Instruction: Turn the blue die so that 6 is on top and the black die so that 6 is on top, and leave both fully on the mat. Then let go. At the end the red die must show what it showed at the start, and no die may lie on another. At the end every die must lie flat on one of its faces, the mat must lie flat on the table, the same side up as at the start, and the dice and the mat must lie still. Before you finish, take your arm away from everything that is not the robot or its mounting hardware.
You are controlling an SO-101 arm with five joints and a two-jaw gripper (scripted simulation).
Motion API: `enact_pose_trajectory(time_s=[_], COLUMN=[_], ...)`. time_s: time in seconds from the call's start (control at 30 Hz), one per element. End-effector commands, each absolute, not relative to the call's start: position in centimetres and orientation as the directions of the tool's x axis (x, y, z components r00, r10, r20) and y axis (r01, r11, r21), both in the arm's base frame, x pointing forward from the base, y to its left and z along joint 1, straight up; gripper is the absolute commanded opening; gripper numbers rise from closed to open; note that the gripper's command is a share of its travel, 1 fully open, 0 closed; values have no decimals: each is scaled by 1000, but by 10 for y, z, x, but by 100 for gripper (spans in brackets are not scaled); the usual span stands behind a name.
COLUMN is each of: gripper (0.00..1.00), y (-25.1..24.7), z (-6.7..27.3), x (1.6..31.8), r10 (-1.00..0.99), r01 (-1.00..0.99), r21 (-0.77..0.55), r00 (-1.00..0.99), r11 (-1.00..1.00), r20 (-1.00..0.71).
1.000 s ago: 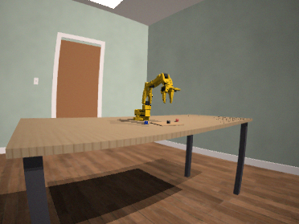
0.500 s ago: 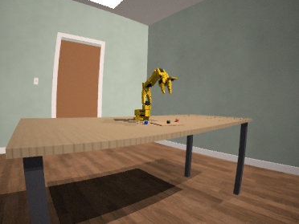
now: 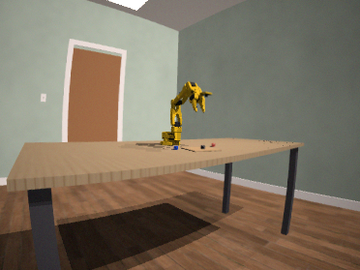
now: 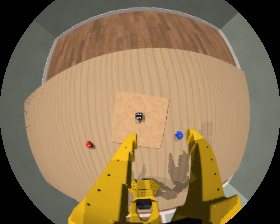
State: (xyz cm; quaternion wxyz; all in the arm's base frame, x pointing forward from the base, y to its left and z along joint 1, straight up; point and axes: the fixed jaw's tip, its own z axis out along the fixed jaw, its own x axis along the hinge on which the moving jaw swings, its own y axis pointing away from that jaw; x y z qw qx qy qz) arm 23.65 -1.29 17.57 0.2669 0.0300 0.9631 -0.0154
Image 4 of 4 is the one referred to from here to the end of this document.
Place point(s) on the black die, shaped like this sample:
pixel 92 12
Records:
pixel 138 115

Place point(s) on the blue die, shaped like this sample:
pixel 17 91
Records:
pixel 179 135

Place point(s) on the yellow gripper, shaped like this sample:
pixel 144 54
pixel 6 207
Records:
pixel 107 200

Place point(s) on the red die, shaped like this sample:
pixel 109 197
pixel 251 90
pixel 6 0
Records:
pixel 89 144

